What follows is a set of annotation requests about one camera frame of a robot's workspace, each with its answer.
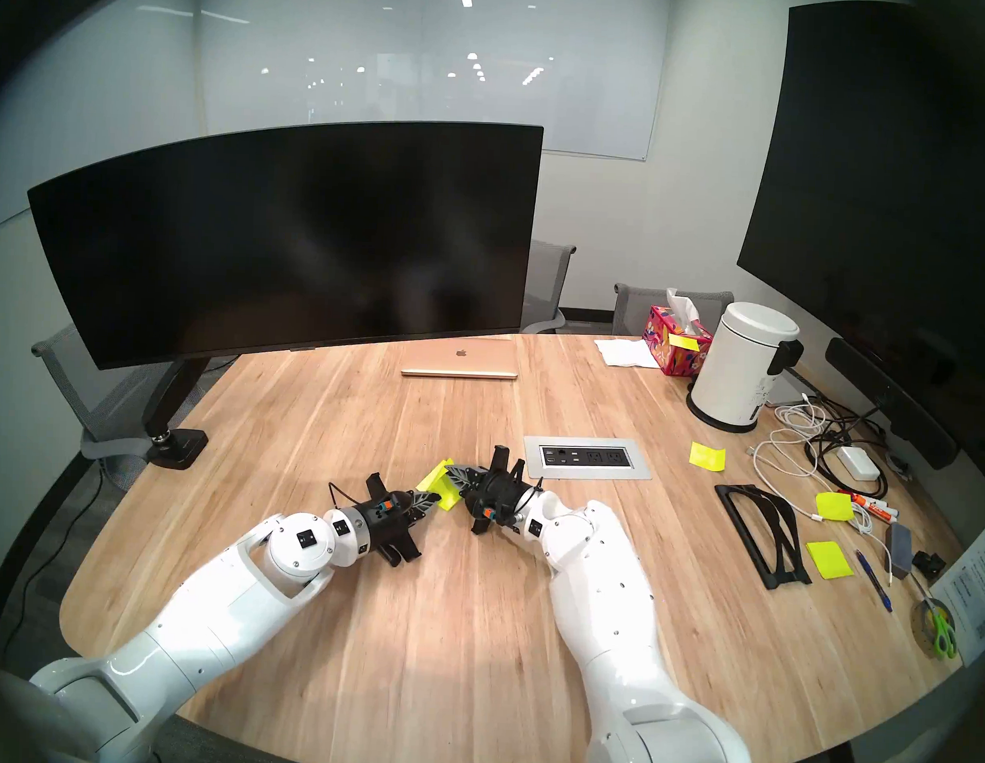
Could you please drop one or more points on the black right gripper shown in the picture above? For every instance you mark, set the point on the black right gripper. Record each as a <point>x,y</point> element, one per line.
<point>496,497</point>

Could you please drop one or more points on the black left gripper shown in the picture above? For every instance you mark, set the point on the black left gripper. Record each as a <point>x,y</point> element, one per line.
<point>383,522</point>

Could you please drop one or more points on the yellow sticky note pad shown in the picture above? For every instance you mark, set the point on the yellow sticky note pad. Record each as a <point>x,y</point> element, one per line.
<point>434,479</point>

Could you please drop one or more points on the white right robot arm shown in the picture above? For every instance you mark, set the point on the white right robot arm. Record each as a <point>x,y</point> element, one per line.
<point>606,598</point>

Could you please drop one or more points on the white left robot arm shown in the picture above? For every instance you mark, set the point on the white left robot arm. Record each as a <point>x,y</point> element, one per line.
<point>211,616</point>

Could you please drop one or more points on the loose yellow sticky note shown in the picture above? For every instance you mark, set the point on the loose yellow sticky note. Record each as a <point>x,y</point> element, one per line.
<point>829,560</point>
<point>834,507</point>
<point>707,457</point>

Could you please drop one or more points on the yellow note on tissue box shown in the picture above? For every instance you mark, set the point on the yellow note on tissue box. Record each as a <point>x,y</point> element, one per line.
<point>684,341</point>

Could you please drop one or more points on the curved black monitor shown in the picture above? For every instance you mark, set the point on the curved black monitor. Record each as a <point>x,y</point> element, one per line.
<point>288,241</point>

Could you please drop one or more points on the gold closed laptop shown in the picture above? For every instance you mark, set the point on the gold closed laptop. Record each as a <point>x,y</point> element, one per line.
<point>461,358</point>

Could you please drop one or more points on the silver table outlet panel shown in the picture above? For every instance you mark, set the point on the silver table outlet panel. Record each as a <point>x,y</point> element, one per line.
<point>586,456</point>

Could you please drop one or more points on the white paper napkin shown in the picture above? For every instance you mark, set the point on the white paper napkin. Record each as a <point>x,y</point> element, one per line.
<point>626,353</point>

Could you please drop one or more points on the grey mesh office chair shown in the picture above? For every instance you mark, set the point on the grey mesh office chair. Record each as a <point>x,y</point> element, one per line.
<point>636,305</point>
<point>548,278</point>
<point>66,378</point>

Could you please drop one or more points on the red floral tissue box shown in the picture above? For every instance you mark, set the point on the red floral tissue box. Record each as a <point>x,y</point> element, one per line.
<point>671,351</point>

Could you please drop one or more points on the white pedal trash can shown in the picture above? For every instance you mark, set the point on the white pedal trash can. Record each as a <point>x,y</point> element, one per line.
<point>738,365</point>

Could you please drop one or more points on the white power adapter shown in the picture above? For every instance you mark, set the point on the white power adapter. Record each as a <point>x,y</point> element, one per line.
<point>857,463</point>

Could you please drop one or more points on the red and white marker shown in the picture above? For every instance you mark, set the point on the red and white marker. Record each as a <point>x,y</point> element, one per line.
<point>874,505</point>

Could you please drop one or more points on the blue pen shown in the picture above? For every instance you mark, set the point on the blue pen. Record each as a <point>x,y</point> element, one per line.
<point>873,581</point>

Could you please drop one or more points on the black video sound bar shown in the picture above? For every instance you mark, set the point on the black video sound bar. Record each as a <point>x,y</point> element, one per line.
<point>886,398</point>

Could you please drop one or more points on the grey whiteboard eraser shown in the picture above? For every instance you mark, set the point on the grey whiteboard eraser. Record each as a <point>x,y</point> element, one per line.
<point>899,550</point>

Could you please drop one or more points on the small black clip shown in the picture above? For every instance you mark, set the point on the small black clip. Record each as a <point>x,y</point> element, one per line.
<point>929,565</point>

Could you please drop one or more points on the white printed paper sheet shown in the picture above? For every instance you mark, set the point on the white printed paper sheet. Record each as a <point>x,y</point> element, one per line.
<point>976,595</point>

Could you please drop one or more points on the black frame stand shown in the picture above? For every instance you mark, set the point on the black frame stand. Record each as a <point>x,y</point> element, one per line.
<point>785,578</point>

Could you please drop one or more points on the glass wall whiteboard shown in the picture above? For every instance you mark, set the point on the glass wall whiteboard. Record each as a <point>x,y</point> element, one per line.
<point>551,81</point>

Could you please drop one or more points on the large black wall television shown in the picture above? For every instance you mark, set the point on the large black wall television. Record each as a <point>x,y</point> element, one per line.
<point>877,197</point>

